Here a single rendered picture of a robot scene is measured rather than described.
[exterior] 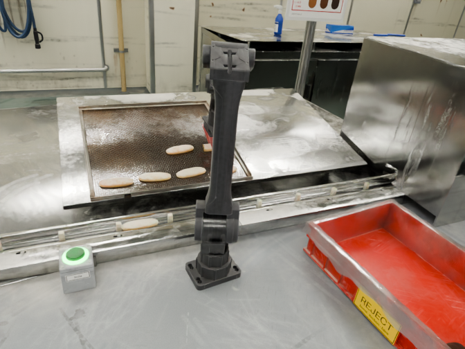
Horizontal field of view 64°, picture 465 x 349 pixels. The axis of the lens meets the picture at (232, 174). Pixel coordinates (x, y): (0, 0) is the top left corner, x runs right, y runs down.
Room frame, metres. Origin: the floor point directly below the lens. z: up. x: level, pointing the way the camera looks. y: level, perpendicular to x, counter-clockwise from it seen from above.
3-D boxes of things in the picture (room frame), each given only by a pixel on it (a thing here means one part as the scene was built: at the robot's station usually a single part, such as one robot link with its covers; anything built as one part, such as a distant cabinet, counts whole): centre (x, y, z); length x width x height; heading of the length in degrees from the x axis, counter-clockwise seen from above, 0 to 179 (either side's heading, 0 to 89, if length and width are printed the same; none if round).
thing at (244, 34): (3.59, -0.64, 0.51); 1.93 x 1.05 x 1.02; 115
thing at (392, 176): (1.17, -0.56, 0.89); 0.06 x 0.01 x 0.06; 25
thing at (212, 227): (0.70, 0.03, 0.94); 0.09 x 0.05 x 0.10; 5
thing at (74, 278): (0.62, 0.33, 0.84); 0.08 x 0.08 x 0.11; 25
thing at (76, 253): (0.61, 0.33, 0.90); 0.04 x 0.04 x 0.02
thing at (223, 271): (0.68, 0.02, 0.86); 0.12 x 0.09 x 0.08; 121
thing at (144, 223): (0.80, 0.24, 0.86); 0.10 x 0.04 x 0.01; 115
